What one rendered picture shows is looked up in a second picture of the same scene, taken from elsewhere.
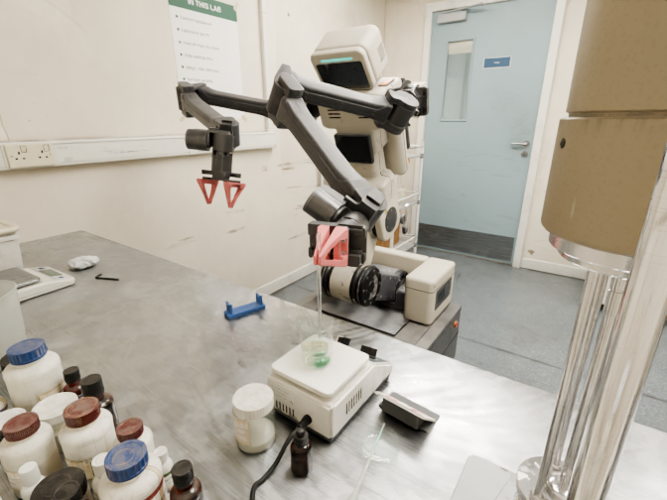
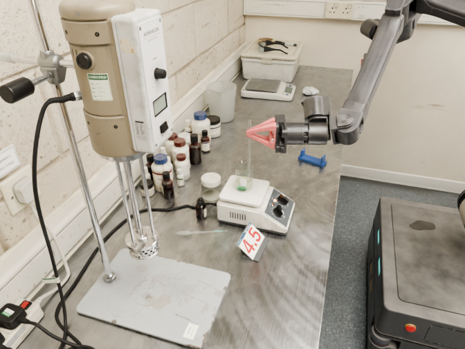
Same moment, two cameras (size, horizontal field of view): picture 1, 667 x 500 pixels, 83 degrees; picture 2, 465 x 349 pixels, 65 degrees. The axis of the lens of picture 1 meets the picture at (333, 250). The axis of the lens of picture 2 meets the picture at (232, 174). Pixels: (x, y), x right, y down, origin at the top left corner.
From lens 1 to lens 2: 0.84 m
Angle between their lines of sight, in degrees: 66
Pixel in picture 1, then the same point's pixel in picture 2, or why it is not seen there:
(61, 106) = not seen: outside the picture
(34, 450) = (169, 145)
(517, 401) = (296, 305)
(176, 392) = (228, 167)
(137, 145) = not seen: hidden behind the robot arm
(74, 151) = (368, 10)
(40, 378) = (196, 127)
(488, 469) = (221, 281)
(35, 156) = (340, 11)
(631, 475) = not seen: outside the picture
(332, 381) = (229, 195)
